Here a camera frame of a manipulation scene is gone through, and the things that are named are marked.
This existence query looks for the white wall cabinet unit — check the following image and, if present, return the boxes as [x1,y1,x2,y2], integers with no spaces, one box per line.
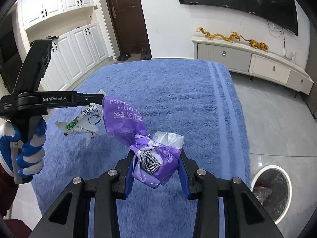
[12,0,119,90]

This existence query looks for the white paper pack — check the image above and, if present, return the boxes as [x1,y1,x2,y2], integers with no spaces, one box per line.
[55,103,103,147]

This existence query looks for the dark brown entrance door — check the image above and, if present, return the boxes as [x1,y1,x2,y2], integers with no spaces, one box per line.
[107,0,150,55]

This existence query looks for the golden dragon ornament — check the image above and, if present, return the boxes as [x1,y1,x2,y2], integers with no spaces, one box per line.
[196,27,241,42]

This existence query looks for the white round trash bin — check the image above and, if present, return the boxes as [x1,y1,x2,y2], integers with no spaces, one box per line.
[251,165,293,224]

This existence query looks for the purple tissue pack wrapper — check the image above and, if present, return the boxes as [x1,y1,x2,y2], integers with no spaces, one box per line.
[102,96,184,189]

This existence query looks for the blue towel table cover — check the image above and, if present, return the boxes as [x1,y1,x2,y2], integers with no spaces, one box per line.
[32,59,250,237]

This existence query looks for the brown shoes by door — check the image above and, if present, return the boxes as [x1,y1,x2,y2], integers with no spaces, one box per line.
[140,48,152,60]

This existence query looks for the black shoes by door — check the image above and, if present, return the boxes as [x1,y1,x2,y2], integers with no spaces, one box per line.
[117,53,131,62]

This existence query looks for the blue white gloved left hand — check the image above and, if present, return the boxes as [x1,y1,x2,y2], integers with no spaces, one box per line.
[1,118,47,178]

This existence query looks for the grey double door refrigerator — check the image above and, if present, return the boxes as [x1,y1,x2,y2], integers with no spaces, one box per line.
[305,60,317,119]

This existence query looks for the white TV console cabinet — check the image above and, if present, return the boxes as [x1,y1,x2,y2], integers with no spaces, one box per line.
[191,36,314,95]

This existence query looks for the golden tiger ornament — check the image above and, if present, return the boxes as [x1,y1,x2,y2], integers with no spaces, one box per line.
[248,39,269,52]

